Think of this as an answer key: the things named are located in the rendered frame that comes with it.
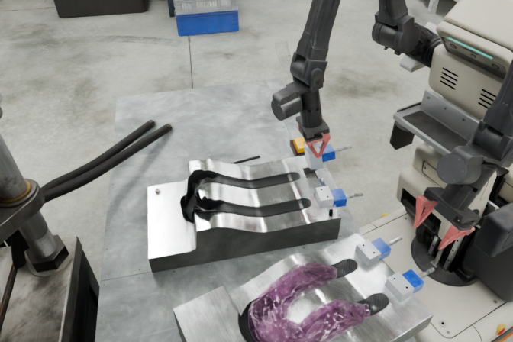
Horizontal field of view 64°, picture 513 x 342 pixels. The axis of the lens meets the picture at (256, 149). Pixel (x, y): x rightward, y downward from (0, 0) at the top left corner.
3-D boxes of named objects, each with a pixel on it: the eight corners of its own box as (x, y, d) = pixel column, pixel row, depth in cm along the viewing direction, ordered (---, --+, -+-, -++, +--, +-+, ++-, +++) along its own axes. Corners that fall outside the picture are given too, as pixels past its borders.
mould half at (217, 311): (354, 245, 112) (359, 218, 105) (427, 326, 94) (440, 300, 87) (179, 334, 93) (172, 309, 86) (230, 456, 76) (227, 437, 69)
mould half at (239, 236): (309, 175, 133) (311, 143, 125) (337, 239, 114) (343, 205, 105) (150, 200, 126) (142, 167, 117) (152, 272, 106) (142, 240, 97)
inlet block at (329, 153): (348, 149, 122) (346, 133, 119) (355, 158, 117) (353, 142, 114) (305, 160, 121) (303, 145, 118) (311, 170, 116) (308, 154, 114)
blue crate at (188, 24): (234, 16, 441) (233, -5, 427) (239, 32, 409) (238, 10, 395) (176, 20, 434) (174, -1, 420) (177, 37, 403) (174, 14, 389)
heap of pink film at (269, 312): (328, 259, 101) (332, 239, 96) (379, 320, 89) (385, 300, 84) (234, 308, 92) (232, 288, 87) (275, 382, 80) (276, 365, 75)
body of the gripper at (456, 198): (459, 226, 81) (482, 196, 78) (421, 193, 88) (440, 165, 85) (475, 224, 85) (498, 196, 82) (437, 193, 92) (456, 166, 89)
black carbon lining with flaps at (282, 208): (297, 175, 123) (298, 150, 117) (314, 214, 111) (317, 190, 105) (179, 193, 118) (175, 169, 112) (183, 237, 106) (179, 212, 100)
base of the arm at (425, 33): (446, 40, 115) (415, 24, 123) (434, 27, 110) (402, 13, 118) (427, 66, 118) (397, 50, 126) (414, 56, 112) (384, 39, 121)
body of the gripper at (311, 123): (307, 140, 108) (303, 116, 104) (295, 122, 116) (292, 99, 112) (330, 133, 108) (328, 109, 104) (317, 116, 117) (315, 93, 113)
